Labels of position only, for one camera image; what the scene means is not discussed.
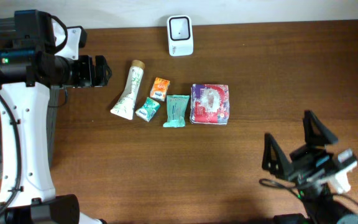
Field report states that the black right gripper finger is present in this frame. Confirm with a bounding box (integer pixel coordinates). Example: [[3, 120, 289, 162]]
[[303, 110, 338, 146], [262, 133, 293, 180]]

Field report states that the white tube with brown cap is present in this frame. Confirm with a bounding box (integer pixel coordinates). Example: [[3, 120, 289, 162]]
[[110, 60, 145, 120]]

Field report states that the green small tissue pack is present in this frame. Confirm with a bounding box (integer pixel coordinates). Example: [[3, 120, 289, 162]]
[[135, 97, 160, 122]]

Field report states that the orange small tissue pack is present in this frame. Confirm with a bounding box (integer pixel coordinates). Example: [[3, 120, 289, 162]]
[[150, 77, 170, 101]]

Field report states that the teal wet wipes pack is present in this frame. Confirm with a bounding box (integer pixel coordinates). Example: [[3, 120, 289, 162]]
[[163, 95, 190, 128]]

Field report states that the pink purple tissue pack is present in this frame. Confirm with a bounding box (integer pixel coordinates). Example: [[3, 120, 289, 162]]
[[190, 84, 230, 125]]

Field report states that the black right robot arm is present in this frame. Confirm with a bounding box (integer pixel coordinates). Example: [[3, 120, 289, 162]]
[[259, 110, 358, 223]]

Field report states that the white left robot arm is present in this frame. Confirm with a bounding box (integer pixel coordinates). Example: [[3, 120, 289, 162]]
[[0, 9, 112, 223]]

